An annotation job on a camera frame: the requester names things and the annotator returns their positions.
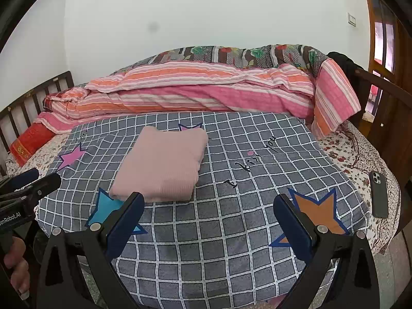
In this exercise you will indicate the floral patchwork quilt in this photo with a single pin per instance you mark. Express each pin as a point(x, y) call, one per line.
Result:
point(225, 54)

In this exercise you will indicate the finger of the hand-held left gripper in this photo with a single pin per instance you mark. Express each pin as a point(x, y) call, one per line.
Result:
point(22, 177)
point(41, 185)

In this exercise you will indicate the brown wooden door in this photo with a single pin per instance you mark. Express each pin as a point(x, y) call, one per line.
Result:
point(370, 32)

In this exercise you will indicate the dark wooden headboard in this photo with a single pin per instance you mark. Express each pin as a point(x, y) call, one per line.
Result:
point(29, 98)

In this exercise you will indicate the black clothing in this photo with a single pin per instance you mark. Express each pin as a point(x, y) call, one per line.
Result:
point(344, 62)

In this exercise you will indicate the pink orange striped quilt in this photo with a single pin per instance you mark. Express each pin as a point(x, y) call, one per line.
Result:
point(209, 93)

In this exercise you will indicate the red pillow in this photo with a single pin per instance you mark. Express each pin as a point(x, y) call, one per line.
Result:
point(30, 144)

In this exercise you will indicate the person's left hand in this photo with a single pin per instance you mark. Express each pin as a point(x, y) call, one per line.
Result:
point(17, 264)

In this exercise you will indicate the grey checked star blanket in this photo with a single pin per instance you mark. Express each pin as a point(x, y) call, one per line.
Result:
point(225, 215)

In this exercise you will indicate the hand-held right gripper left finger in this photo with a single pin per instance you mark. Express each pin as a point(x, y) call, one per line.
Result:
point(124, 228)

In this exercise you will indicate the dark smartphone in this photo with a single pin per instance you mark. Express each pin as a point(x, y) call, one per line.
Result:
point(379, 196)

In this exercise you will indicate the pink knit sweater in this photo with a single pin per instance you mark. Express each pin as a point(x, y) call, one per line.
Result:
point(161, 164)

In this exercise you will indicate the white wall switch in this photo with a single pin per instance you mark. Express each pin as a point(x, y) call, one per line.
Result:
point(352, 19)

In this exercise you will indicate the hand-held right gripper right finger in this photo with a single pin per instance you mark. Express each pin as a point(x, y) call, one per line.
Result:
point(294, 230)

